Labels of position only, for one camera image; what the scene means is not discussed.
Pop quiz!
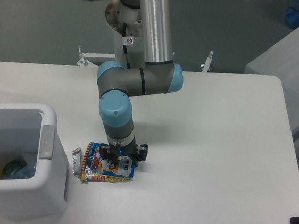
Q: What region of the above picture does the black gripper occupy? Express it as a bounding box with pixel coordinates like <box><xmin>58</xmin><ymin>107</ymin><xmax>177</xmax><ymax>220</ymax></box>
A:
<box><xmin>99</xmin><ymin>142</ymin><xmax>148</xmax><ymax>169</ymax></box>

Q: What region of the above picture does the blue snack bag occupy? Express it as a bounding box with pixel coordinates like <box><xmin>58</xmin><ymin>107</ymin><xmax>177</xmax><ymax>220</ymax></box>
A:
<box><xmin>72</xmin><ymin>142</ymin><xmax>135</xmax><ymax>183</ymax></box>

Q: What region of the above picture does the clear plastic water bottle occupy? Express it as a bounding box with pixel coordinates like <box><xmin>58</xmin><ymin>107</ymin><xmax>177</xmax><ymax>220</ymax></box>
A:
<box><xmin>13</xmin><ymin>163</ymin><xmax>36</xmax><ymax>179</ymax></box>

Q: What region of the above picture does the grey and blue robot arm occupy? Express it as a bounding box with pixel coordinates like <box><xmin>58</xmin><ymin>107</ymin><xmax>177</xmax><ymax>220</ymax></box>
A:
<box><xmin>85</xmin><ymin>0</ymin><xmax>184</xmax><ymax>168</ymax></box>

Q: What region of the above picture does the white trash can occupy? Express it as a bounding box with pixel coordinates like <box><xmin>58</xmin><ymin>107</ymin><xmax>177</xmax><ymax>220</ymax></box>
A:
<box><xmin>0</xmin><ymin>103</ymin><xmax>69</xmax><ymax>217</ymax></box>

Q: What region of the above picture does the silver clamp bolt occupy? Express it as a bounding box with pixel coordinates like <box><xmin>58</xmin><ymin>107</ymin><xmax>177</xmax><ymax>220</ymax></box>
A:
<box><xmin>200</xmin><ymin>50</ymin><xmax>214</xmax><ymax>73</ymax></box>

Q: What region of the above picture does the white pedestal base bracket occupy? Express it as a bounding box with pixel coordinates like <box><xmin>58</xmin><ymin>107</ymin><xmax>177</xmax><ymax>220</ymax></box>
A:
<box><xmin>75</xmin><ymin>42</ymin><xmax>176</xmax><ymax>77</ymax></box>

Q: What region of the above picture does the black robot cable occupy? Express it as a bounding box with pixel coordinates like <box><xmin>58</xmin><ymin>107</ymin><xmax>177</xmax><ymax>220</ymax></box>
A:
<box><xmin>118</xmin><ymin>23</ymin><xmax>136</xmax><ymax>69</ymax></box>

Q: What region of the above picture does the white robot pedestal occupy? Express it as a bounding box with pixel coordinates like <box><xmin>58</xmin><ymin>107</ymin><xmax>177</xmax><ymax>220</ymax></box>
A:
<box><xmin>99</xmin><ymin>0</ymin><xmax>153</xmax><ymax>71</ymax></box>

